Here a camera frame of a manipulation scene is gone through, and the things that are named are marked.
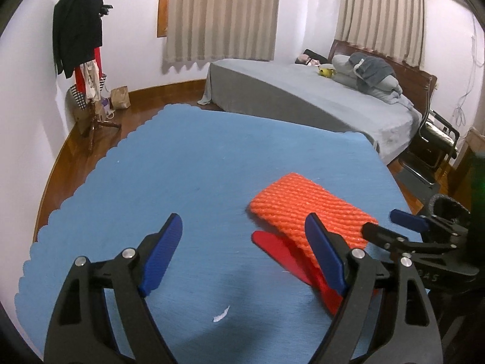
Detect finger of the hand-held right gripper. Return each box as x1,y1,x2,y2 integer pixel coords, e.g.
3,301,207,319
390,208,470,244
362,222,459,264

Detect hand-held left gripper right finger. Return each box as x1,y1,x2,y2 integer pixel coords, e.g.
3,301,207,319
304,212,442,364

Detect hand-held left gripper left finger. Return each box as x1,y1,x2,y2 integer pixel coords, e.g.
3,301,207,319
45,213,183,364

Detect black trash bin with bag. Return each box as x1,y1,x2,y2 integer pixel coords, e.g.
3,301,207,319
426,193,474,228

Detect grey floor mat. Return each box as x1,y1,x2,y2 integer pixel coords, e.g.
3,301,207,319
398,159,440,198

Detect brown wooden wardrobe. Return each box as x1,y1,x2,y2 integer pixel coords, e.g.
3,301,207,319
441,125,485,213

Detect blue scalloped table cloth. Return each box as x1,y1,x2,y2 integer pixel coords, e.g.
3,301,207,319
14,103,427,364

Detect dark wooden headboard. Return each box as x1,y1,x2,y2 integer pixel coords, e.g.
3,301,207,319
328,39,438,112

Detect wooden coat rack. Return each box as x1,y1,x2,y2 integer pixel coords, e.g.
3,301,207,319
74,0,122,156

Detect dark grey folded garment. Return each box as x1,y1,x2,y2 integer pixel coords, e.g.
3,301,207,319
349,52,396,92

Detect bed with grey sheet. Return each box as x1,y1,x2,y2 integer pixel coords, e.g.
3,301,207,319
198,59,423,165

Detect folded light grey duvet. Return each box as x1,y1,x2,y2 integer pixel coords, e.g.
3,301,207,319
331,54,413,109

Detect brown paper bag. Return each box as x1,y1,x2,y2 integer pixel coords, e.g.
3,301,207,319
110,85,131,110

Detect black white checkered bag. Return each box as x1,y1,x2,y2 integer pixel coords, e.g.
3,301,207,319
68,74,109,113

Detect black pillow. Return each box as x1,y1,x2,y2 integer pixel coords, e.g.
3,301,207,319
303,49,331,62

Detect white patterned scarf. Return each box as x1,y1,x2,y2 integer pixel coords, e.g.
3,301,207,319
79,61,103,101

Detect red garment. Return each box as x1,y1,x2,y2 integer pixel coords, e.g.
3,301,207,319
74,45,103,101

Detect beige curtain behind headboard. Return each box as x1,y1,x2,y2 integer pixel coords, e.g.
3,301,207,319
335,0,427,69

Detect black jacket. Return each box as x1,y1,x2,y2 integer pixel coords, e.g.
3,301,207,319
52,0,104,79

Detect wide beige striped curtain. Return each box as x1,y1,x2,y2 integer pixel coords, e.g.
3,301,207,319
163,0,282,71

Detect black metal frame chair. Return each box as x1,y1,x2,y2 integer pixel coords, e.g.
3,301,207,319
402,79,461,186

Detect white wall cables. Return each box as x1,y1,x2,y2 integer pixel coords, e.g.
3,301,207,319
453,8,479,126

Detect wooden window frame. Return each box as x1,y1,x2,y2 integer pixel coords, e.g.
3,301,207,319
156,0,172,39

